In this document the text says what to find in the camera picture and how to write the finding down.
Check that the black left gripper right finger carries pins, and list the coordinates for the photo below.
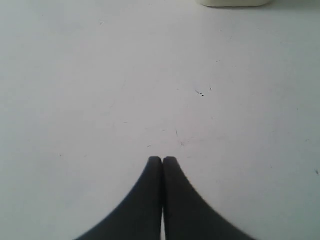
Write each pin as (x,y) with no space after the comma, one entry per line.
(187,216)

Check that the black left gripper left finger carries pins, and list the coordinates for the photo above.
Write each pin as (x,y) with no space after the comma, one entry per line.
(139,215)

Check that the cream bin circle mark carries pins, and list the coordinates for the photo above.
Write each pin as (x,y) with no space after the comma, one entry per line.
(233,3)

